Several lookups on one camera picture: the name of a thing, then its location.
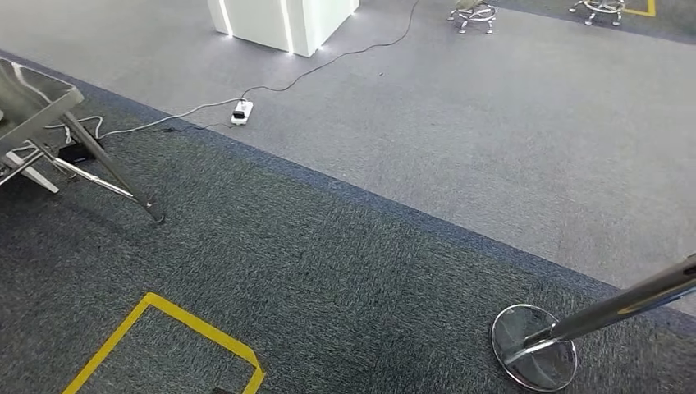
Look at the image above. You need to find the yellow floor tape square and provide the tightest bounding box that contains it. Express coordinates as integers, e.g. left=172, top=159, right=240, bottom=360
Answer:
left=622, top=0, right=658, bottom=18
left=61, top=291, right=268, bottom=394

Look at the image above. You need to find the chrome barrier stanchion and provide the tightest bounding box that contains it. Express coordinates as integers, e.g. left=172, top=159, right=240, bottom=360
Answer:
left=490, top=252, right=696, bottom=394

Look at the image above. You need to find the black floor cable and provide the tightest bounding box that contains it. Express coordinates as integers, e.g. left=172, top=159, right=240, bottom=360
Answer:
left=240, top=0, right=423, bottom=100

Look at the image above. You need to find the white display pedestal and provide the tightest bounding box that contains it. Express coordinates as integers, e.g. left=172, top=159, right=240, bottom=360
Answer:
left=206, top=0, right=361, bottom=59

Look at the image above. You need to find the black power adapter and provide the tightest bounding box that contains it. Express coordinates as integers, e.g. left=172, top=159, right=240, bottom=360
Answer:
left=57, top=140, right=105, bottom=165

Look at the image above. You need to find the stainless steel workbench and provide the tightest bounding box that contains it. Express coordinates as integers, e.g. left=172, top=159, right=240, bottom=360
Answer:
left=0, top=57, right=167, bottom=225

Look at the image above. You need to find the white power cable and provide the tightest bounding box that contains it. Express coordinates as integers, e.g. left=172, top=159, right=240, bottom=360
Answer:
left=98, top=96, right=245, bottom=141

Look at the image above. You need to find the white power strip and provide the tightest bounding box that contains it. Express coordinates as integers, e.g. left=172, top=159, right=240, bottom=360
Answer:
left=230, top=99, right=255, bottom=127

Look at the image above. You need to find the chrome stool base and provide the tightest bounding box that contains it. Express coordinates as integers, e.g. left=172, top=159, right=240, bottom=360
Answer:
left=446, top=0, right=498, bottom=35
left=568, top=0, right=627, bottom=27

